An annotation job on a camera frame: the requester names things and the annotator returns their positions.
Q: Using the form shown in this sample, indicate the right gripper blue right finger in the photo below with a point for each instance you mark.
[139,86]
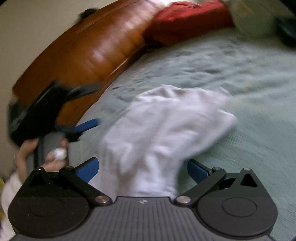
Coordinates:
[207,180]

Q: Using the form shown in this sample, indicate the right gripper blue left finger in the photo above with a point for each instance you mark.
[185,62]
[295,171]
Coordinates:
[76,181]

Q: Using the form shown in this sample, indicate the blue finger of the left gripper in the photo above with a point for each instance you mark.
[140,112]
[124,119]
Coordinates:
[83,127]

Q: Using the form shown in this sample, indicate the white printed sweatshirt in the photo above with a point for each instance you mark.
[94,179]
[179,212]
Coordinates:
[142,153]

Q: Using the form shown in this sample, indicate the person's left hand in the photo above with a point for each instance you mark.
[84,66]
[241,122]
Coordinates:
[48,162]

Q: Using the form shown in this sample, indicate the wooden headboard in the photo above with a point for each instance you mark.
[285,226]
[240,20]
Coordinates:
[97,49]

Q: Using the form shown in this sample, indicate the green quilted bed cover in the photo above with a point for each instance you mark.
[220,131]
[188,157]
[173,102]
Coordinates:
[259,75]

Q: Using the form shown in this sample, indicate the red blanket roll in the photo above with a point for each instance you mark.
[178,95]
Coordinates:
[184,20]

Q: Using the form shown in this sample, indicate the grey pillow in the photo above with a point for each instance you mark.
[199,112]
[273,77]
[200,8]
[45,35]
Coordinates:
[256,19]

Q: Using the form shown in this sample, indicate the black folded cloth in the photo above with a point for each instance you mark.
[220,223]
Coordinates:
[285,30]

